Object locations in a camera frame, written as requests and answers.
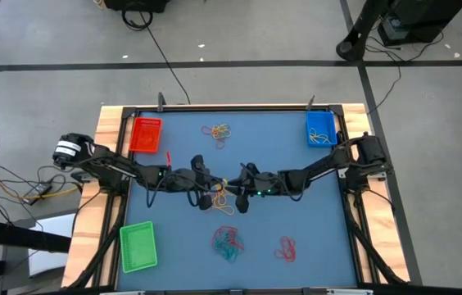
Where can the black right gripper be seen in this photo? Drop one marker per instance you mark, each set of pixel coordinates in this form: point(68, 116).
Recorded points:
point(264, 184)

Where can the black equipment case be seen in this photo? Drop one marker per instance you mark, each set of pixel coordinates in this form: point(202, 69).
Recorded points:
point(137, 5)

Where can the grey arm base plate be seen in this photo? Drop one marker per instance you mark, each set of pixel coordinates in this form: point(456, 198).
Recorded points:
point(342, 173)
point(85, 177)

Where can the blue plastic basket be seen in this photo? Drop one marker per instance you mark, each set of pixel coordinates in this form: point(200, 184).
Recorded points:
point(321, 123)

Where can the red plastic basket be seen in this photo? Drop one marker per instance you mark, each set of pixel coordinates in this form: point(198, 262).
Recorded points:
point(145, 135)

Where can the black stand leg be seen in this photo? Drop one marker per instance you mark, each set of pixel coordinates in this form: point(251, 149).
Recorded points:
point(22, 237)

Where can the black aluminium table frame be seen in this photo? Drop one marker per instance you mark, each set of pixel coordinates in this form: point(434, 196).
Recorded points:
point(235, 108)

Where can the green plastic basket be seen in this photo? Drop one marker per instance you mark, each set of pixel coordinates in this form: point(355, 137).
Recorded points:
point(137, 246)

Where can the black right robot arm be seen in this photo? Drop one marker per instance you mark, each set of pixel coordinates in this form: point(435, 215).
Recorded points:
point(321, 164)

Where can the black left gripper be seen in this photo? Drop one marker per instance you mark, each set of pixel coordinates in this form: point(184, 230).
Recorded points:
point(186, 180)

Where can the black power adapter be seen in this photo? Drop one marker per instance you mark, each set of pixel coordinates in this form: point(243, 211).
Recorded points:
point(42, 189)

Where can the grey frame post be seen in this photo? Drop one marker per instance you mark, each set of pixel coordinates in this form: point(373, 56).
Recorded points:
point(311, 103)
point(160, 102)

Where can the black equipment cart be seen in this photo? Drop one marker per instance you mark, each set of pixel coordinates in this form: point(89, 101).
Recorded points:
point(419, 16)

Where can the light grey box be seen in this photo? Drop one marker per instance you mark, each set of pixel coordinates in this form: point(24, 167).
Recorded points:
point(57, 225)

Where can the black stand pole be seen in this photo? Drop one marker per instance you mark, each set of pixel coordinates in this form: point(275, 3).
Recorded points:
point(358, 37)

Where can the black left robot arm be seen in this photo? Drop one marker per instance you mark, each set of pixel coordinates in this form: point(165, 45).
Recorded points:
point(108, 162)

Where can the white bracket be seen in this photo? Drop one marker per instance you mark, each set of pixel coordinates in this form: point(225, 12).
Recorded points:
point(122, 293)
point(350, 292)

